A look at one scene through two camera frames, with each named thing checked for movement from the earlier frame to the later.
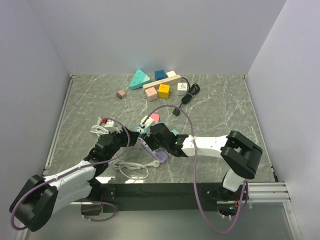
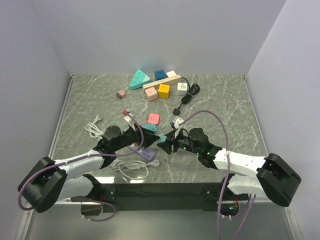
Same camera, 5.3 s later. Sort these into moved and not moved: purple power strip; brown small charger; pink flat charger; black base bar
Moved: purple power strip
Not moved: brown small charger; black base bar; pink flat charger
